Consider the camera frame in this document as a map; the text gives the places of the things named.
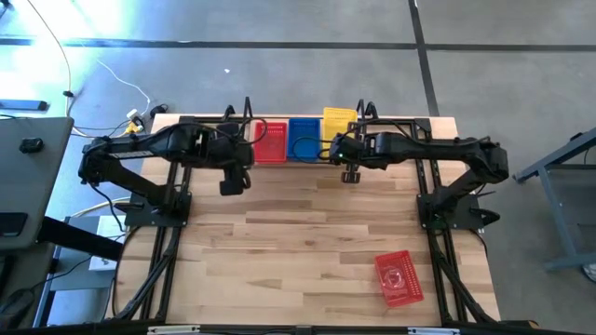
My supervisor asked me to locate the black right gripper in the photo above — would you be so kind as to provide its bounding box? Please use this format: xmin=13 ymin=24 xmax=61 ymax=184
xmin=341 ymin=134 xmax=378 ymax=184

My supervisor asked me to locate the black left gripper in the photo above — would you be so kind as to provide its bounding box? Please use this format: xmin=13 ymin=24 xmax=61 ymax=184
xmin=204 ymin=132 xmax=256 ymax=196

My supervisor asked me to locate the red plastic slotted basket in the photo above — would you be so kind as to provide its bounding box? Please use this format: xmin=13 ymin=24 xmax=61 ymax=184
xmin=373 ymin=249 xmax=426 ymax=309
xmin=252 ymin=120 xmax=289 ymax=165

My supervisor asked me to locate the yellow plastic slotted basket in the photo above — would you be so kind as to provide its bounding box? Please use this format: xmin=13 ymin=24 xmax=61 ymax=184
xmin=321 ymin=106 xmax=359 ymax=150

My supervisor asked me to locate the blue plastic slotted basket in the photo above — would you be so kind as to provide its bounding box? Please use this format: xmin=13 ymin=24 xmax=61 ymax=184
xmin=287 ymin=117 xmax=323 ymax=163

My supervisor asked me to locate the white power strip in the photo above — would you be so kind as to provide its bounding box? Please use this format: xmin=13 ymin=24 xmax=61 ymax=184
xmin=126 ymin=109 xmax=145 ymax=135

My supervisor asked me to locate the black desk leg beam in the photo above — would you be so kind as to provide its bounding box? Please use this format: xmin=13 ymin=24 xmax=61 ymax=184
xmin=39 ymin=216 xmax=125 ymax=261

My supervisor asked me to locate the grey desk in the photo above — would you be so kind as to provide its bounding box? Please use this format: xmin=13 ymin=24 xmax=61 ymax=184
xmin=0 ymin=115 xmax=75 ymax=252

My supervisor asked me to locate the black computer mouse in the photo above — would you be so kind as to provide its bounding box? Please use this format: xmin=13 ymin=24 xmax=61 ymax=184
xmin=19 ymin=138 xmax=45 ymax=154

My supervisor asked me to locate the dark flat pad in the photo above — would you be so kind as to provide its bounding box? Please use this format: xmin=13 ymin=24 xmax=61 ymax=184
xmin=0 ymin=212 xmax=28 ymax=238

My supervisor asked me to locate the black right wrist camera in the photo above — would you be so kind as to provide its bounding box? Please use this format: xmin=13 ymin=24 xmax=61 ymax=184
xmin=332 ymin=138 xmax=355 ymax=163

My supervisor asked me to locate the black frame wooden shelf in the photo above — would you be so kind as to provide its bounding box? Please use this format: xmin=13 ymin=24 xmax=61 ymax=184
xmin=241 ymin=96 xmax=379 ymax=172

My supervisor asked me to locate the black metal rig frame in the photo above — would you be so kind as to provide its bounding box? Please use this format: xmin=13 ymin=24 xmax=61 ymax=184
xmin=109 ymin=114 xmax=499 ymax=327

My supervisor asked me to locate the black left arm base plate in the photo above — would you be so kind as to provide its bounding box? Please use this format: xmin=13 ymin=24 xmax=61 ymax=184
xmin=124 ymin=193 xmax=192 ymax=228

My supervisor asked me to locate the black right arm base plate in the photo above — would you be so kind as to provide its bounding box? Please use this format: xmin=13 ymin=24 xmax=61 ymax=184
xmin=417 ymin=193 xmax=485 ymax=233

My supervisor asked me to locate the white cable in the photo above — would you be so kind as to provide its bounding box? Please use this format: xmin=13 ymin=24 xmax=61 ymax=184
xmin=95 ymin=58 xmax=153 ymax=117

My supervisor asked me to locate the white metal bracket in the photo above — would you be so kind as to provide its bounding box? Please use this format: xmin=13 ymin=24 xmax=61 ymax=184
xmin=408 ymin=327 xmax=461 ymax=335
xmin=147 ymin=325 xmax=201 ymax=335

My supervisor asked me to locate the yellow cable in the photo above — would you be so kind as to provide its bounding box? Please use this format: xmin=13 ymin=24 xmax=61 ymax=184
xmin=25 ymin=0 xmax=141 ymax=141

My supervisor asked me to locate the blue-grey metal table frame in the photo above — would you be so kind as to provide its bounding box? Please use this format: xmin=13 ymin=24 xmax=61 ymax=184
xmin=513 ymin=126 xmax=596 ymax=272

